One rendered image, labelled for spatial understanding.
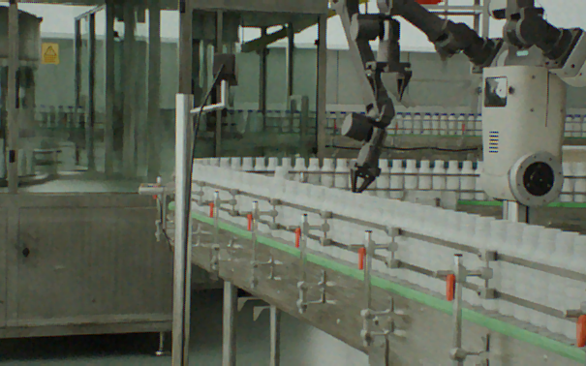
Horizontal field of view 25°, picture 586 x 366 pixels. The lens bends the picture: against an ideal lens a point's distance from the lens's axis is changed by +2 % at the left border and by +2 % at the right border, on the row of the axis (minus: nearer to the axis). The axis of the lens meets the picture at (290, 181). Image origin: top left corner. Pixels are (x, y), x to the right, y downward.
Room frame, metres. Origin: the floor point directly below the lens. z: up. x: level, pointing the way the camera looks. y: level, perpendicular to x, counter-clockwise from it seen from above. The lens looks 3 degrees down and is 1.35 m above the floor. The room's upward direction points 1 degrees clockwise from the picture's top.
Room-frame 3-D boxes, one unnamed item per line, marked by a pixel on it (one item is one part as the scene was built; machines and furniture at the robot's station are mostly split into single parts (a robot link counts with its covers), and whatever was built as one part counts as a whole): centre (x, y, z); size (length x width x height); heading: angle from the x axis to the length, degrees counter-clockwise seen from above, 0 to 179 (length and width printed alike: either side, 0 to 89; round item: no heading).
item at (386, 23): (3.31, -0.24, 1.57); 0.07 x 0.06 x 0.07; 107
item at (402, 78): (3.31, -0.26, 1.44); 0.07 x 0.07 x 0.09; 17
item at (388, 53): (3.31, -0.25, 1.51); 0.10 x 0.07 x 0.07; 107
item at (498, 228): (2.35, -0.39, 1.08); 0.06 x 0.06 x 0.17
